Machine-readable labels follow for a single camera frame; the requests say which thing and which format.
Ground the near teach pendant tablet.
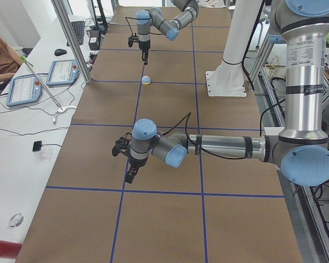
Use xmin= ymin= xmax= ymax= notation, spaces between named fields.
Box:
xmin=6 ymin=75 xmax=42 ymax=107

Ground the brown paper table mat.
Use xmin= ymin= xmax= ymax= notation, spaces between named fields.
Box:
xmin=18 ymin=7 xmax=302 ymax=262

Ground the blue yellow call bell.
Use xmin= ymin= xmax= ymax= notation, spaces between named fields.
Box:
xmin=141 ymin=76 xmax=151 ymax=85

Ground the black power adapter box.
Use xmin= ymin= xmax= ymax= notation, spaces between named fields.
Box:
xmin=88 ymin=30 xmax=100 ymax=50

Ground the black keyboard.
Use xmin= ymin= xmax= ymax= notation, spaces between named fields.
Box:
xmin=70 ymin=21 xmax=85 ymax=45

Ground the red cylinder object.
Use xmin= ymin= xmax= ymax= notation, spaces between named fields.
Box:
xmin=0 ymin=240 xmax=22 ymax=259

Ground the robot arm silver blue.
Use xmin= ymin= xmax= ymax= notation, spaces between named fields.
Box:
xmin=128 ymin=1 xmax=199 ymax=65
xmin=122 ymin=1 xmax=329 ymax=186

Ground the far teach pendant tablet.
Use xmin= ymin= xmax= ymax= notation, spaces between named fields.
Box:
xmin=46 ymin=60 xmax=81 ymax=87

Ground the small black square device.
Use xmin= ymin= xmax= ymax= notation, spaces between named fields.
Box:
xmin=32 ymin=140 xmax=42 ymax=152

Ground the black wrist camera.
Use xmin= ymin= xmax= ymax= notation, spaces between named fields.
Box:
xmin=128 ymin=33 xmax=139 ymax=48
xmin=112 ymin=133 xmax=131 ymax=157

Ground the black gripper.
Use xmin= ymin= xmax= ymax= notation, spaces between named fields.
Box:
xmin=126 ymin=156 xmax=148 ymax=184
xmin=138 ymin=41 xmax=151 ymax=65

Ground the pink grabber stick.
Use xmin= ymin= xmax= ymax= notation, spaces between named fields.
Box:
xmin=20 ymin=56 xmax=77 ymax=125

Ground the person in brown shirt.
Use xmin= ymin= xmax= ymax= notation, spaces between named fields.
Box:
xmin=0 ymin=37 xmax=23 ymax=90

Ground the aluminium frame post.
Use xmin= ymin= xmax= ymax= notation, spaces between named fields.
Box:
xmin=51 ymin=0 xmax=92 ymax=84

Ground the black computer mouse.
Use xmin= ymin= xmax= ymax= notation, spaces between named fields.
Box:
xmin=54 ymin=49 xmax=67 ymax=56

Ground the teach pendant tablet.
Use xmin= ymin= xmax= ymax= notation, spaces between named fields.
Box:
xmin=46 ymin=60 xmax=81 ymax=87
xmin=6 ymin=75 xmax=42 ymax=107

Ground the white camera mast pedestal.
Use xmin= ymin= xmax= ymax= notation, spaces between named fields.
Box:
xmin=206 ymin=0 xmax=263 ymax=98

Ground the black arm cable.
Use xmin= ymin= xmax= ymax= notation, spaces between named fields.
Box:
xmin=156 ymin=111 xmax=280 ymax=160

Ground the clear plastic wrapper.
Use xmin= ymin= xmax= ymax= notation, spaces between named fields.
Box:
xmin=7 ymin=213 xmax=24 ymax=228

